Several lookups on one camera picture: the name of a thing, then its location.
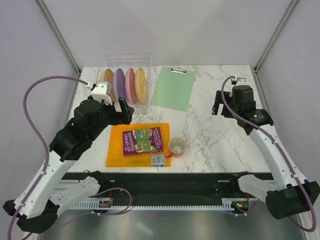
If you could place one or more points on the small grey card box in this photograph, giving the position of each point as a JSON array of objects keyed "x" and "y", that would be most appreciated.
[{"x": 158, "y": 160}]

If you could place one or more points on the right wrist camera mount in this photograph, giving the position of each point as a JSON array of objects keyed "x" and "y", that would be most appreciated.
[{"x": 235, "y": 79}]

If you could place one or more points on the orange-yellow plate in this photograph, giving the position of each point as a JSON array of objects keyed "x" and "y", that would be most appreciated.
[{"x": 141, "y": 87}]

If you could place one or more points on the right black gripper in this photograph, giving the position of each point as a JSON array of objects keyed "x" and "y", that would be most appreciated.
[{"x": 219, "y": 99}]

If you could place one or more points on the orange mug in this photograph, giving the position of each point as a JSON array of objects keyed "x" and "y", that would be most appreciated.
[{"x": 176, "y": 147}]

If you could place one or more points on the purple treehouse book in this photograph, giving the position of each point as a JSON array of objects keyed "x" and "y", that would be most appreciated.
[{"x": 142, "y": 141}]

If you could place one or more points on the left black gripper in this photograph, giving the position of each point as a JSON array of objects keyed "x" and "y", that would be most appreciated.
[{"x": 123, "y": 117}]

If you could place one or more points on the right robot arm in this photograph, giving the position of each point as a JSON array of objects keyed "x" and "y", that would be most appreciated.
[{"x": 290, "y": 193}]

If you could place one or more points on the green clipboard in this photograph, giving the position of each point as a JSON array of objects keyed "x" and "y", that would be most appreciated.
[{"x": 173, "y": 88}]

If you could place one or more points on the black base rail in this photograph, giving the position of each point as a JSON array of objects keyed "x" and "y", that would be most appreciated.
[{"x": 173, "y": 188}]

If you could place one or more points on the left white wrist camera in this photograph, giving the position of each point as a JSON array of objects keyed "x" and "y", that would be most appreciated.
[{"x": 102, "y": 92}]

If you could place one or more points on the tan plate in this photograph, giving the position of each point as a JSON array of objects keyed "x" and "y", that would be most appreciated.
[{"x": 107, "y": 76}]

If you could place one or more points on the pink plate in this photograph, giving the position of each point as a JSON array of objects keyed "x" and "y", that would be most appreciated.
[{"x": 130, "y": 86}]

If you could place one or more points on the clear wire dish rack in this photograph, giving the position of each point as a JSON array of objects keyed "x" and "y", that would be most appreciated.
[{"x": 125, "y": 61}]

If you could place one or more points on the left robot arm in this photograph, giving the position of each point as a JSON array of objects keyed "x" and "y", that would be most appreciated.
[{"x": 39, "y": 207}]

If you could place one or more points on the purple plate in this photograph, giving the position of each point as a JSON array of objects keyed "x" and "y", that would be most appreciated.
[{"x": 118, "y": 84}]

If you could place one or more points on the orange cutting mat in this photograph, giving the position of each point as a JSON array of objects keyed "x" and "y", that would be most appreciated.
[{"x": 115, "y": 156}]

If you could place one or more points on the white slotted cable duct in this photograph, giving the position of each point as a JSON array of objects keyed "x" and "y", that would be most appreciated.
[{"x": 220, "y": 204}]

